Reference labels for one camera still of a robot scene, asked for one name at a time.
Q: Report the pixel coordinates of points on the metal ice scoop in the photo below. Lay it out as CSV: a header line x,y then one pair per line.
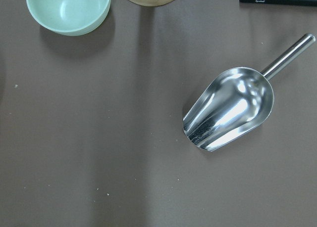
x,y
237,101

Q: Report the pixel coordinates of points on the mint green bowl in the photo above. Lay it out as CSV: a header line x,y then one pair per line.
x,y
69,17

